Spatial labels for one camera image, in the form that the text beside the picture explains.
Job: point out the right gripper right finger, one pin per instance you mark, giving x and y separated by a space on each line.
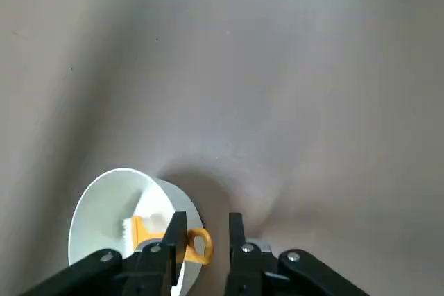
246 275

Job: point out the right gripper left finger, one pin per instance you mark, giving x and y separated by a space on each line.
152 268

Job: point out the white bowl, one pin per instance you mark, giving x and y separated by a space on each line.
104 199

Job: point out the yellow oil brush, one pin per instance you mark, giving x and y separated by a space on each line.
142 230

